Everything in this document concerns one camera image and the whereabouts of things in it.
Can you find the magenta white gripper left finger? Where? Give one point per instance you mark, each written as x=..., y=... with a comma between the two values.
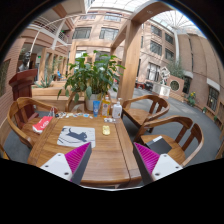
x=70, y=166

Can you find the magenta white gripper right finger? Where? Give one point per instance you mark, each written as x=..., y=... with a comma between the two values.
x=153, y=166

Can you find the grey mouse pad with cat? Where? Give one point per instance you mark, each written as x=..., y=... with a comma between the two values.
x=73, y=136

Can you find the black notebook on chair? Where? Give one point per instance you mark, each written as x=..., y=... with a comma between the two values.
x=159, y=145

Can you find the near right wooden armchair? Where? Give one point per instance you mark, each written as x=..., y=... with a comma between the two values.
x=188, y=132

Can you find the wooden armchair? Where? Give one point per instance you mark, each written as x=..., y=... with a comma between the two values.
x=188, y=132
x=159, y=107
x=21, y=117

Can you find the wooden table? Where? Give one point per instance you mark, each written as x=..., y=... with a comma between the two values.
x=109, y=161

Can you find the red and white bag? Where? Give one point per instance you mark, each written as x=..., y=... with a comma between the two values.
x=41, y=125

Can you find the far right wooden armchair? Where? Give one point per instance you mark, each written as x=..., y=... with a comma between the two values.
x=159, y=107

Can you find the far wooden chair behind table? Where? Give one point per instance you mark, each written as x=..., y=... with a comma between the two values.
x=72, y=106

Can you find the blue tube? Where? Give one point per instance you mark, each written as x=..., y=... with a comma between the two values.
x=96, y=107

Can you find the clear pump sanitizer bottle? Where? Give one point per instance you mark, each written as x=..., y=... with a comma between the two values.
x=117, y=110

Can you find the yellow liquid bottle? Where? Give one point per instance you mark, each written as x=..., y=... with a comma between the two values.
x=105, y=106

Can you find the left wooden armchair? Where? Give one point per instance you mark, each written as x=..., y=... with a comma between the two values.
x=21, y=117

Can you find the white abstract sculpture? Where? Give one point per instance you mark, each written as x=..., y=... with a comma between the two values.
x=161, y=88

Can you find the large green potted plant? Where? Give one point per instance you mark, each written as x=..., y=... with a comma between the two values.
x=91, y=79

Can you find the dark bust statue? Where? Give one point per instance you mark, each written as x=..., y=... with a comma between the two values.
x=24, y=66

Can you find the red wooden pedestal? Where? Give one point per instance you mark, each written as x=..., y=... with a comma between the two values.
x=22, y=82

